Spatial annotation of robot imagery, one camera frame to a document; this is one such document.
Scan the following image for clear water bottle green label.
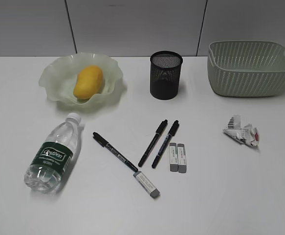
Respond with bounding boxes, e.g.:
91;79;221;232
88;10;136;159
24;113;81;193

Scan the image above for grey white eraser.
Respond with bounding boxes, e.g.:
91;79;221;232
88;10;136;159
133;171;160;199
169;142;178;172
177;143;187;173

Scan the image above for pale green plastic basket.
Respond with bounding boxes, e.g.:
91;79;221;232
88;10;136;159
207;41;285;97

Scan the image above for black marker pen blue label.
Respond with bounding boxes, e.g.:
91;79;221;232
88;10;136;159
152;120;179;169

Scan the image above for waste paper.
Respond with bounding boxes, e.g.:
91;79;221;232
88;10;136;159
223;115;260;147

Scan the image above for yellow mango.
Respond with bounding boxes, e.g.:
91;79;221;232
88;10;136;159
73;65;103;100

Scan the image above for pale green wavy plate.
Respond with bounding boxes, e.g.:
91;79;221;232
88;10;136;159
39;52;123;110

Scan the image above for black mesh pen holder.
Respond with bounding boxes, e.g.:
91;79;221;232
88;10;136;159
150;50;183;100

